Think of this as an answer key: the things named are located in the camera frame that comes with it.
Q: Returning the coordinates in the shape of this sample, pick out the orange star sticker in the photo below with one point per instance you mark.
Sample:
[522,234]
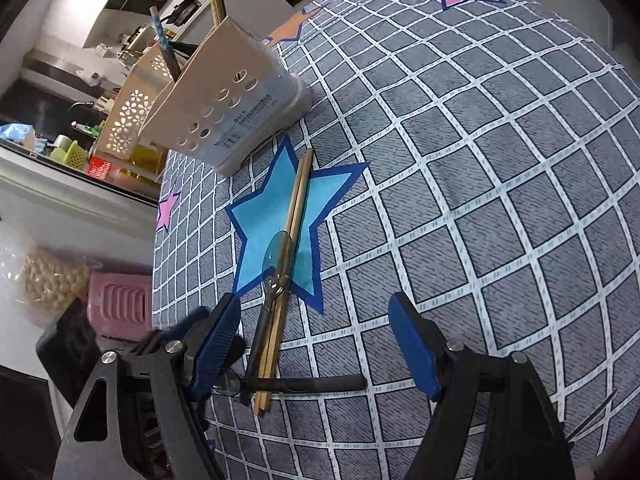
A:
[291,29]

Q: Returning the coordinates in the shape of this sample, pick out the pink plastic stool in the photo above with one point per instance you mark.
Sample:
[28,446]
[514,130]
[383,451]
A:
[120,305]

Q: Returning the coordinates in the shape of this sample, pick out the black wok on stove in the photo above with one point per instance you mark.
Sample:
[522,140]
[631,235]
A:
[182,12]

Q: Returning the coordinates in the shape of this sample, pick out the bag of nuts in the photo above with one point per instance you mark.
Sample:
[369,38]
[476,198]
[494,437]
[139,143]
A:
[50,285]

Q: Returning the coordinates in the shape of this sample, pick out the black marker pen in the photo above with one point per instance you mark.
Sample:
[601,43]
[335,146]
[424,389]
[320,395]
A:
[310,385]

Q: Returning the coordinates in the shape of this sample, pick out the blue patterned chopstick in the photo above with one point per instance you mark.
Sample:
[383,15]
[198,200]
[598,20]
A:
[165,48]

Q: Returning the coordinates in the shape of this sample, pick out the grey checked tablecloth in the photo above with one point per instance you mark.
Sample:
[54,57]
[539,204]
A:
[485,161]

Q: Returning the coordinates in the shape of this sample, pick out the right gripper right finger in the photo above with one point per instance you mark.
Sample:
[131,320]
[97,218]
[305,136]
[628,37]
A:
[422,344]

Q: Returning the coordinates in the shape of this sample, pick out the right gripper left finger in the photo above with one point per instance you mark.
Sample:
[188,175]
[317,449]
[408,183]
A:
[208,343]

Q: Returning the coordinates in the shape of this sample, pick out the pink star sticker left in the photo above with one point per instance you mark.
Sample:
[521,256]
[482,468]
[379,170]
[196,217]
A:
[165,206]

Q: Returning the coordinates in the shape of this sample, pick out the beige plastic basket rack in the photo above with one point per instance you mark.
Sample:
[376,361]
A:
[120,134]

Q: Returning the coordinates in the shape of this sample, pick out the beige utensil holder caddy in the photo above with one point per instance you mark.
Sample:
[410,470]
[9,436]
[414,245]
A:
[232,95]

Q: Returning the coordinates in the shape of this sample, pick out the clear plastic spoon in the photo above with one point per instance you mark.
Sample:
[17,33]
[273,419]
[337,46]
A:
[275,275]

